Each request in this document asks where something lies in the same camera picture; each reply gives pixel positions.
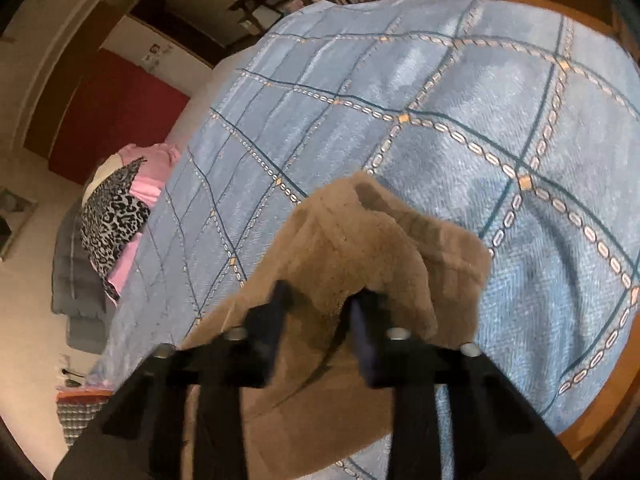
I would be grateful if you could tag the framed wall picture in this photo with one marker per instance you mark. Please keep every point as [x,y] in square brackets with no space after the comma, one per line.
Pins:
[14,220]

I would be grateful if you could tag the grey quilted headboard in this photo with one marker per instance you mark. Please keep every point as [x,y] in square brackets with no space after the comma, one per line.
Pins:
[75,280]

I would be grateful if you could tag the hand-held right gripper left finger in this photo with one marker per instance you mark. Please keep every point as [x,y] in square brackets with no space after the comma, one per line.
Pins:
[271,321]

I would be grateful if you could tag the leopard print pillow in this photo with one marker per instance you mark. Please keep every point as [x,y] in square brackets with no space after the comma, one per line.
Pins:
[110,220]

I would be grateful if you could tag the plaid cloth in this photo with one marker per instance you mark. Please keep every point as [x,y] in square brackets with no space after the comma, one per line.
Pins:
[80,417]

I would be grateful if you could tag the pink pillow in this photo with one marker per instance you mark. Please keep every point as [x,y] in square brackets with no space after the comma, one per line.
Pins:
[150,160]

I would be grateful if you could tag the red wardrobe panel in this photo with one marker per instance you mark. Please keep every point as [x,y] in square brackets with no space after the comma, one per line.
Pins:
[110,115]

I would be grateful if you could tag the brown fleece blanket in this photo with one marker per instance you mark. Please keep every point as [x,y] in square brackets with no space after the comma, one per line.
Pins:
[340,250]

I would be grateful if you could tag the white pillow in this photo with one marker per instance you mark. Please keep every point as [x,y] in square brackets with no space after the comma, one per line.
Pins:
[101,176]

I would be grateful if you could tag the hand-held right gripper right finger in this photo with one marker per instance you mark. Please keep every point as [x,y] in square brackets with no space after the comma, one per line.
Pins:
[361,332]

